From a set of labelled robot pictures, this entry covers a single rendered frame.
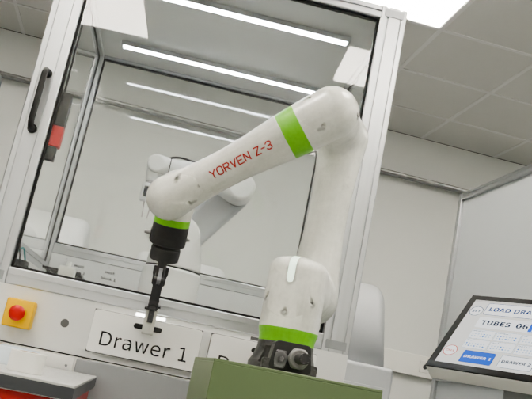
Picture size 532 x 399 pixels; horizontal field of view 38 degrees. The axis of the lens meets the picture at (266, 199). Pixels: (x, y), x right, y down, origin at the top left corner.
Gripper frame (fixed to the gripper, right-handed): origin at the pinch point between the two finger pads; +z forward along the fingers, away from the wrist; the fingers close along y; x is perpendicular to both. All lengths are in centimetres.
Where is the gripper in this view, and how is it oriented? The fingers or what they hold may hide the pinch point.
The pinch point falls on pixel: (150, 321)
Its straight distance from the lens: 203.9
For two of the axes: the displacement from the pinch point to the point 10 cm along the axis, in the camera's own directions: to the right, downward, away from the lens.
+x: 9.7, 2.2, 1.0
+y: 0.7, 1.5, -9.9
